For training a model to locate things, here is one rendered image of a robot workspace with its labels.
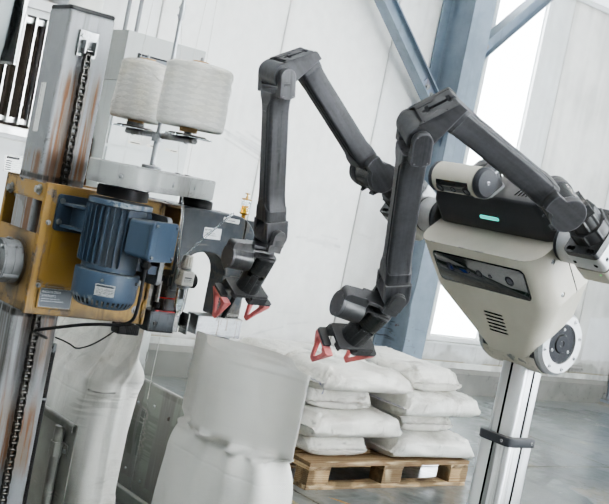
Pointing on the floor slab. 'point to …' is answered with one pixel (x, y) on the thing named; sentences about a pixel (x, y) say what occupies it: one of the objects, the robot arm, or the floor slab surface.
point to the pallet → (386, 471)
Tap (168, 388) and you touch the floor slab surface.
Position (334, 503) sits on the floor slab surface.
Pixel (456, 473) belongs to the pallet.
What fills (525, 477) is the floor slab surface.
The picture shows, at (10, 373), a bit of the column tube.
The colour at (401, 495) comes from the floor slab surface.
